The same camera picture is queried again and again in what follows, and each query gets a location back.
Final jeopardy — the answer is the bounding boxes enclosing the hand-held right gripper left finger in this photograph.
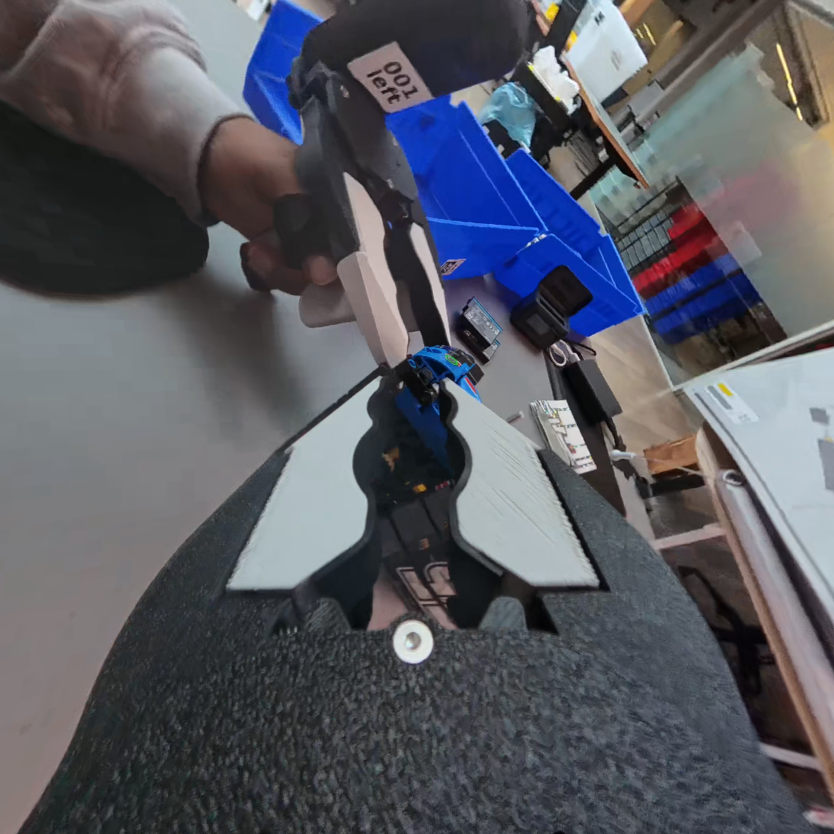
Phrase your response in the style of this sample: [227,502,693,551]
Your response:
[227,366,394,594]

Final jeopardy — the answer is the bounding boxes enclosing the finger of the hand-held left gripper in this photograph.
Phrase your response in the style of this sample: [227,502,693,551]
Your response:
[390,217,452,351]
[338,172,411,367]

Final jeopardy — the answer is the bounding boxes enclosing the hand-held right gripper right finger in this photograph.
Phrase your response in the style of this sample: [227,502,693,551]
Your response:
[442,380,602,592]

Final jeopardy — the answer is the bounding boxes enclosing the blue building brick toy car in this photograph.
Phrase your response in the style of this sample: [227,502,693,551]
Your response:
[365,345,486,632]

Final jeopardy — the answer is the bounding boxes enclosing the person's left forearm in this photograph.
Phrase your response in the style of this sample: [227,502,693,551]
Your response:
[0,0,258,225]

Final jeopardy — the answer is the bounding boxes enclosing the wooden top desk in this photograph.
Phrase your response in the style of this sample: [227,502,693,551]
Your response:
[563,49,652,191]

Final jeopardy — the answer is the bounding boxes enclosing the grey desk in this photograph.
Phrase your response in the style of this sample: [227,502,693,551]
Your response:
[0,0,659,834]

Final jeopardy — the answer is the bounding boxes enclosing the person's left hand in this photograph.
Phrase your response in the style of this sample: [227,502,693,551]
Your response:
[199,116,341,297]

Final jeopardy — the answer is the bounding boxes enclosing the teal plastic bag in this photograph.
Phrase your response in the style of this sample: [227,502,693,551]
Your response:
[481,81,540,141]

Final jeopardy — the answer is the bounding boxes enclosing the folded printed leaflet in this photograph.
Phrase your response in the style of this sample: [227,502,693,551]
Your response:
[530,399,598,474]

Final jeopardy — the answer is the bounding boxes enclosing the white plastic bags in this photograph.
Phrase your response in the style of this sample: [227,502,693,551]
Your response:
[530,44,582,113]

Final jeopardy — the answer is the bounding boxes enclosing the black power adapter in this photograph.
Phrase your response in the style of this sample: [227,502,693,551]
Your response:
[559,357,624,426]

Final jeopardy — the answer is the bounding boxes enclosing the white box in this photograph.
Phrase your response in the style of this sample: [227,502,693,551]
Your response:
[566,0,650,89]

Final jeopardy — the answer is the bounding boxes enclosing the brown cardboard box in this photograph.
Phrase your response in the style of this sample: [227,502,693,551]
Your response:
[644,435,701,478]

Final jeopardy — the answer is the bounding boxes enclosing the stack of red and blue bins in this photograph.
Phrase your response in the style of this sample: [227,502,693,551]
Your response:
[631,201,765,343]

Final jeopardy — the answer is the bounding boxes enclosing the white panel with yellow sticker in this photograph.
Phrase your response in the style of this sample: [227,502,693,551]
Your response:
[681,345,834,574]

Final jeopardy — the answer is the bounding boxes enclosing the black armrest pad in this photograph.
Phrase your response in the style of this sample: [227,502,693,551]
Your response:
[0,101,211,297]

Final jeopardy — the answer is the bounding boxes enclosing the black camera battery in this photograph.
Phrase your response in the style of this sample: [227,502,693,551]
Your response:
[455,296,504,364]

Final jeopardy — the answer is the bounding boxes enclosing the black action camera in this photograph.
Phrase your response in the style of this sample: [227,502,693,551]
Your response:
[510,265,595,351]

